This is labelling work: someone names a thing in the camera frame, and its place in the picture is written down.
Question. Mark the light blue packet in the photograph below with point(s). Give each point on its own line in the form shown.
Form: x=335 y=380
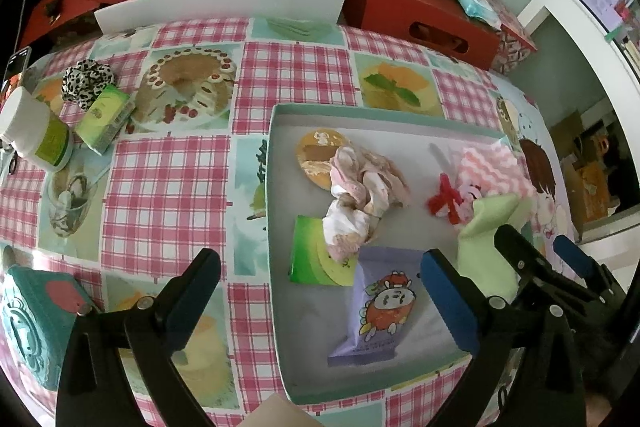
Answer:
x=475 y=4

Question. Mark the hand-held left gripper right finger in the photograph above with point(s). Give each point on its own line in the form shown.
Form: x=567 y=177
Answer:
x=450 y=302

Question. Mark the pink cream scrunchie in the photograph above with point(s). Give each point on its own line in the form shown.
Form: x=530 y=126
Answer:
x=370 y=187

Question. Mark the leopard print scrunchie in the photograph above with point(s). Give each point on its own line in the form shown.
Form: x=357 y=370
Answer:
x=87 y=79

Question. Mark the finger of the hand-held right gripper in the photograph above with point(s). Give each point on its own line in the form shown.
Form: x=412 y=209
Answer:
x=520 y=257
x=572 y=252

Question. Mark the small black scissors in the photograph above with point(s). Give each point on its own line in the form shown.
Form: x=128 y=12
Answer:
x=12 y=163

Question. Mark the round yellow cookie packet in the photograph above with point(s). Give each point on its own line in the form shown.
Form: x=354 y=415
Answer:
x=315 y=152

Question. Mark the light green cloth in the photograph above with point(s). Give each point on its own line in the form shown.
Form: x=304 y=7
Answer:
x=482 y=247

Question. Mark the black smartphone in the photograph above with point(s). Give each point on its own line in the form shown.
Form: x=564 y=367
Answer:
x=15 y=67

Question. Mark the white board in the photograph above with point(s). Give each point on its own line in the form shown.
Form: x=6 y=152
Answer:
x=220 y=9

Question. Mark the flat green packet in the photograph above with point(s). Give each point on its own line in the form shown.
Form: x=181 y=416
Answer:
x=310 y=257

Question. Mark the cardboard box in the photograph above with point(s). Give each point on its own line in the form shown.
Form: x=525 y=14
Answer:
x=585 y=177

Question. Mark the pink white wavy cloth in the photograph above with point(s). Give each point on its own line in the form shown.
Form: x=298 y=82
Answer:
x=487 y=167

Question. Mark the red ribbon bow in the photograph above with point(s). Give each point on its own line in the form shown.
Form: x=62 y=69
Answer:
x=445 y=202

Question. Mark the green tissue packet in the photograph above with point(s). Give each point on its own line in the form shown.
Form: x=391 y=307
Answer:
x=105 y=119

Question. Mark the teal rimmed tray box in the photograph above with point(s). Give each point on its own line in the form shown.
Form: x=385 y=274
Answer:
x=415 y=232

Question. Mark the red patterned box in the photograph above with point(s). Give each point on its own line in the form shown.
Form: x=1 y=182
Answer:
x=515 y=42

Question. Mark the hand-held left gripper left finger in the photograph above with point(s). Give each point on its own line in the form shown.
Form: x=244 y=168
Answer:
x=192 y=302

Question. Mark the teal embossed box lid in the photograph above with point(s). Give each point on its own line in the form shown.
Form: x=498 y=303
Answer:
x=35 y=322

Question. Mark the dark red carton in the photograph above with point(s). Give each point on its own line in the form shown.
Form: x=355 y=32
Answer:
x=390 y=2

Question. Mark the white bottle green label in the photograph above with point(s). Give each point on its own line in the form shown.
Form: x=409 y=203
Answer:
x=30 y=122

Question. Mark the purple cartoon snack packet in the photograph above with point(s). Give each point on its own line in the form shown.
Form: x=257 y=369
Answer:
x=385 y=307

